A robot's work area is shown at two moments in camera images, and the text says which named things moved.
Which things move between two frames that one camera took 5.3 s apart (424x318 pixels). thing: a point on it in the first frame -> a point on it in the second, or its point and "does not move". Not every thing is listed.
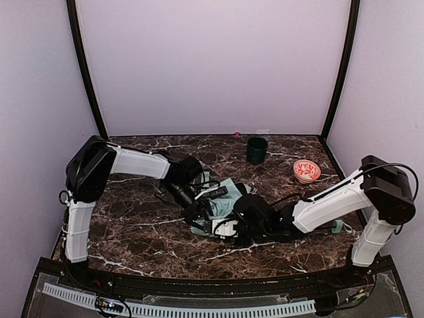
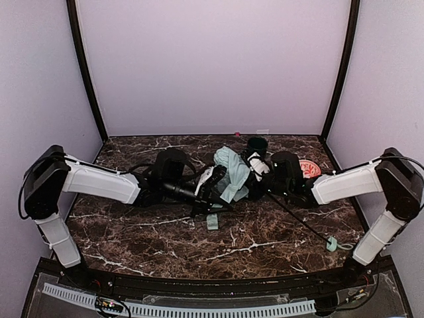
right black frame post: (352, 38) does not move
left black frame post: (76, 36) does not move
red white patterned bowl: (306, 171) does not move
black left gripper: (195, 212) -> (205, 193)
